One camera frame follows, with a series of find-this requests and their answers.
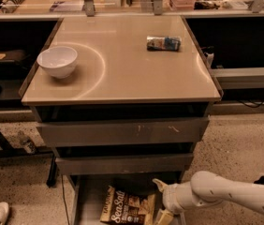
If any white ceramic bowl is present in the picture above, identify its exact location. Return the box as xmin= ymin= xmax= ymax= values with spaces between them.
xmin=37 ymin=46 xmax=78 ymax=79

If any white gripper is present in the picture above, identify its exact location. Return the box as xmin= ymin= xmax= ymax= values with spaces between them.
xmin=153 ymin=178 xmax=194 ymax=225

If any small blue snack packet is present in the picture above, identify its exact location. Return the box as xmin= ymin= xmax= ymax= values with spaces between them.
xmin=147 ymin=36 xmax=182 ymax=52

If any grey middle drawer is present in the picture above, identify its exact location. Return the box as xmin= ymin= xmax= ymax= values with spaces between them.
xmin=56 ymin=154 xmax=193 ymax=175

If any grey drawer cabinet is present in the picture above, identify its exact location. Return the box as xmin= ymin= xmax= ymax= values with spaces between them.
xmin=18 ymin=15 xmax=225 ymax=225

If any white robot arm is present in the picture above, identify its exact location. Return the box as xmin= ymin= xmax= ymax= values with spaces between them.
xmin=153 ymin=171 xmax=264 ymax=225

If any black bag on shelf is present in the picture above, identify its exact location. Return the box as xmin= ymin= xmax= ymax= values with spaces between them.
xmin=0 ymin=50 xmax=29 ymax=67

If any grey top drawer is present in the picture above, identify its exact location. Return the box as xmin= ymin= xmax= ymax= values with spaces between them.
xmin=37 ymin=117 xmax=209 ymax=147

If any brown sea salt chip bag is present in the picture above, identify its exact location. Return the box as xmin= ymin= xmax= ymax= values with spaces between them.
xmin=100 ymin=186 xmax=155 ymax=225

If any grey open bottom drawer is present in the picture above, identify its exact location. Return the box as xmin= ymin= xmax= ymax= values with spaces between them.
xmin=71 ymin=172 xmax=177 ymax=225

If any black table leg frame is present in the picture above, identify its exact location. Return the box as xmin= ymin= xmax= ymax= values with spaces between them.
xmin=0 ymin=110 xmax=59 ymax=188

